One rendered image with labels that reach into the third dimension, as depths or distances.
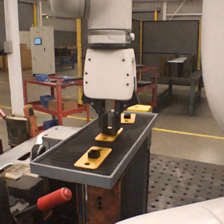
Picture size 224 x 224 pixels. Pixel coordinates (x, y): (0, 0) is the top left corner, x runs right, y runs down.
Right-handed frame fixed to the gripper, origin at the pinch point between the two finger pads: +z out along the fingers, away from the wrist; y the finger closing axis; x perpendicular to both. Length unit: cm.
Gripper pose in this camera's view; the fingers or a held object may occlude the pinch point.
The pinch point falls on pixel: (109, 122)
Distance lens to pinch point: 55.5
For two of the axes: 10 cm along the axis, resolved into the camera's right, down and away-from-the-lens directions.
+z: 0.0, 9.7, 2.6
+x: -2.8, 2.5, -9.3
